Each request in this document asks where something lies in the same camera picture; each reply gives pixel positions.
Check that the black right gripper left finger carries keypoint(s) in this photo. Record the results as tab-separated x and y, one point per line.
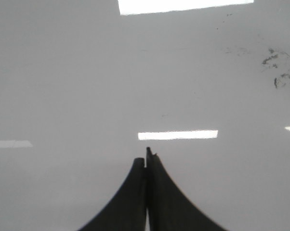
126	211

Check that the white glossy whiteboard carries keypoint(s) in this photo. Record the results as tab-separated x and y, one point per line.
85	90

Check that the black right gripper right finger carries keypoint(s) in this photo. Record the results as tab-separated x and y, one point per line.
168	208

